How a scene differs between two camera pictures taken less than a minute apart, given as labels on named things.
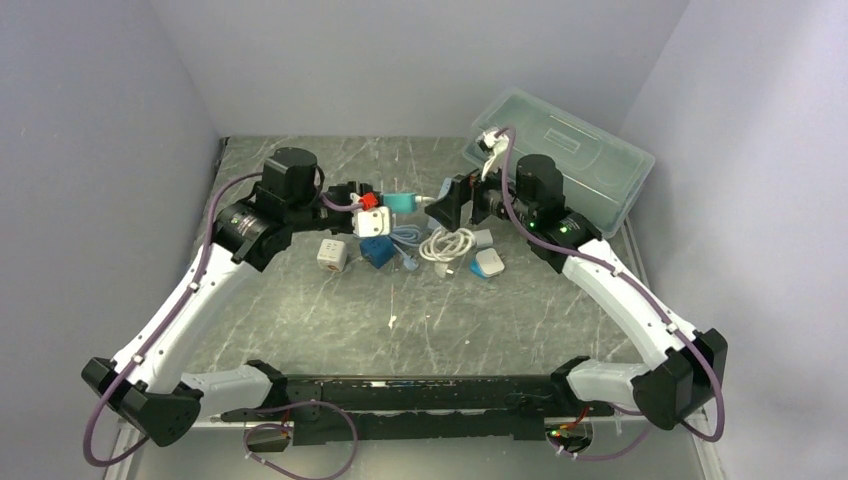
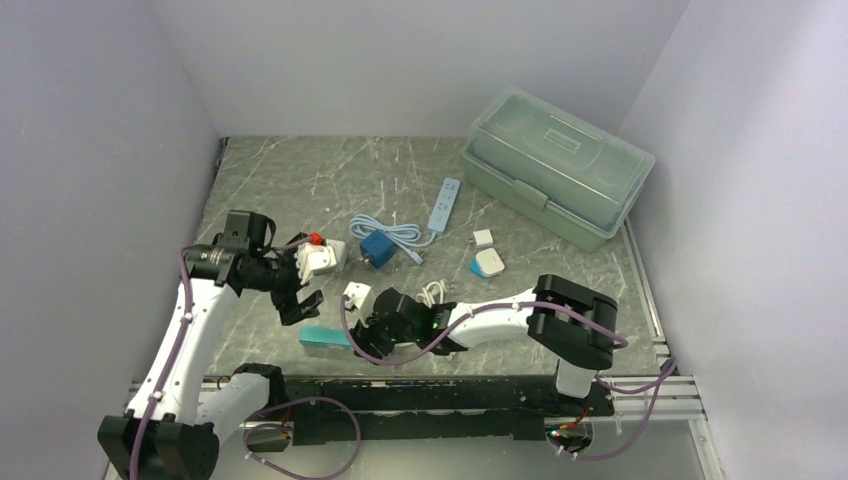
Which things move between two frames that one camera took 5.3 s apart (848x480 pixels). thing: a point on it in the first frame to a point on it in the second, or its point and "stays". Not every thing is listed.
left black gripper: (349, 188) to (308, 307)
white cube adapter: (497, 146) to (355, 294)
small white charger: (483, 238) stays
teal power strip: (400, 202) to (325, 337)
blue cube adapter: (378, 250) stays
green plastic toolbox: (601, 170) stays
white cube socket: (331, 254) stays
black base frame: (326, 410) stays
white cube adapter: (375, 222) to (311, 258)
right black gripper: (447, 209) to (365, 336)
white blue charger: (487, 264) stays
